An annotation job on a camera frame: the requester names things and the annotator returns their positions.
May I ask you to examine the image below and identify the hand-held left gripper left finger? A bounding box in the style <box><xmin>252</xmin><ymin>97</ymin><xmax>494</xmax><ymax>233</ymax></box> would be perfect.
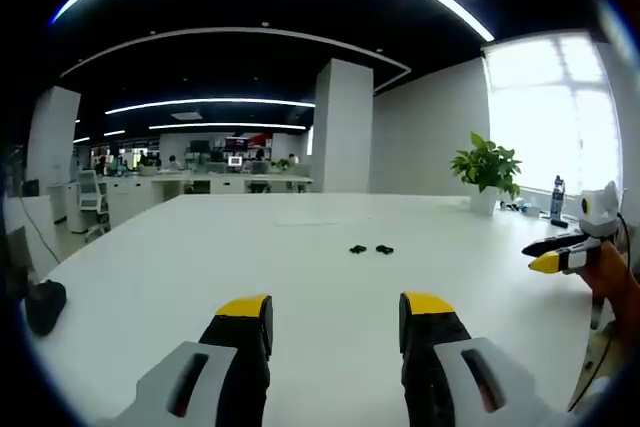
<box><xmin>97</xmin><ymin>293</ymin><xmax>275</xmax><ymax>427</ymax></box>

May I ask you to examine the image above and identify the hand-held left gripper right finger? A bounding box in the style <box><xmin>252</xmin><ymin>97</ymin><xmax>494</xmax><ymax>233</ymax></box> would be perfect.
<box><xmin>398</xmin><ymin>290</ymin><xmax>576</xmax><ymax>427</ymax></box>

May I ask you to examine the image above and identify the blue bottle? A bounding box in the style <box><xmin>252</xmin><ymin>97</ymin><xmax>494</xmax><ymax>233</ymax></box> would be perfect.
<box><xmin>549</xmin><ymin>175</ymin><xmax>569</xmax><ymax>223</ymax></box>

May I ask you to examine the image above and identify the small clutter on table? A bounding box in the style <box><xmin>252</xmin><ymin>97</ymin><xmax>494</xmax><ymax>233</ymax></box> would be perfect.
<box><xmin>498</xmin><ymin>198</ymin><xmax>545</xmax><ymax>219</ymax></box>

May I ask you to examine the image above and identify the green potted plant white pot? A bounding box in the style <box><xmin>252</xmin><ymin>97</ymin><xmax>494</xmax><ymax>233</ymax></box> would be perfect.
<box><xmin>450</xmin><ymin>131</ymin><xmax>523</xmax><ymax>216</ymax></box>

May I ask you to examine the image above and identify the large bright window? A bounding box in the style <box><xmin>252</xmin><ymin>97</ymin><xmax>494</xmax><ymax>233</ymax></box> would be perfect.
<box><xmin>482</xmin><ymin>31</ymin><xmax>622</xmax><ymax>197</ymax></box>

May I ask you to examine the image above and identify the dark cloth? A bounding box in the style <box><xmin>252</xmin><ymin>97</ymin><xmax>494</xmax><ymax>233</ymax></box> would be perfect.
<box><xmin>24</xmin><ymin>279</ymin><xmax>68</xmax><ymax>338</ymax></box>

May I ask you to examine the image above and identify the row of white office desks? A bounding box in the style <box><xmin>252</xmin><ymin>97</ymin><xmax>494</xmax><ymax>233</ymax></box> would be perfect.
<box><xmin>99</xmin><ymin>173</ymin><xmax>315</xmax><ymax>197</ymax></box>

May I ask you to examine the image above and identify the white office chair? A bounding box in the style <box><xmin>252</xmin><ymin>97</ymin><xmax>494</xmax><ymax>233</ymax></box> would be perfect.
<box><xmin>76</xmin><ymin>169</ymin><xmax>112</xmax><ymax>243</ymax></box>

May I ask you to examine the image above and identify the straight ceiling light strip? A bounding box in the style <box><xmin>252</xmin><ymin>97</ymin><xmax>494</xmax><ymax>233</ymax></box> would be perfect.
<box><xmin>104</xmin><ymin>97</ymin><xmax>317</xmax><ymax>116</ymax></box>
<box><xmin>148</xmin><ymin>121</ymin><xmax>308</xmax><ymax>132</ymax></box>

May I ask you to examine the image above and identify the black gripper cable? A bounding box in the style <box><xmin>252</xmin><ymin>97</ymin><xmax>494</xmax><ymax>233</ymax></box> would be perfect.
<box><xmin>566</xmin><ymin>329</ymin><xmax>617</xmax><ymax>414</ymax></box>

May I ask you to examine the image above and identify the thin black cable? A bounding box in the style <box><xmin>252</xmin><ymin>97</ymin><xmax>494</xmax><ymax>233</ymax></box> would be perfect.
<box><xmin>18</xmin><ymin>193</ymin><xmax>62</xmax><ymax>264</ymax></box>

